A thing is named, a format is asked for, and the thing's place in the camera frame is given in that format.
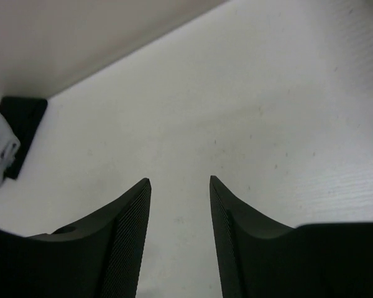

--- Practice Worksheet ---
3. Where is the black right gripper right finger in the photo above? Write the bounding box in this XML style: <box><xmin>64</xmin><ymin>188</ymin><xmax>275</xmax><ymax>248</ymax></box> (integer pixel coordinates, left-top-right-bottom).
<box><xmin>210</xmin><ymin>176</ymin><xmax>373</xmax><ymax>297</ymax></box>

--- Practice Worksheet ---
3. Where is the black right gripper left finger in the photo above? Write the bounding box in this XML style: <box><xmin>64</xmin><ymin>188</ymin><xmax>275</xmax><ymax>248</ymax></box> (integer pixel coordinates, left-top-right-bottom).
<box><xmin>0</xmin><ymin>178</ymin><xmax>151</xmax><ymax>297</ymax></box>

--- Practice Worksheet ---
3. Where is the folded black tank top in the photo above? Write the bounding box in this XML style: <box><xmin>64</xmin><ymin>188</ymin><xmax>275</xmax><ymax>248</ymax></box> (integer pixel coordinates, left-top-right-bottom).
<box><xmin>0</xmin><ymin>96</ymin><xmax>48</xmax><ymax>180</ymax></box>

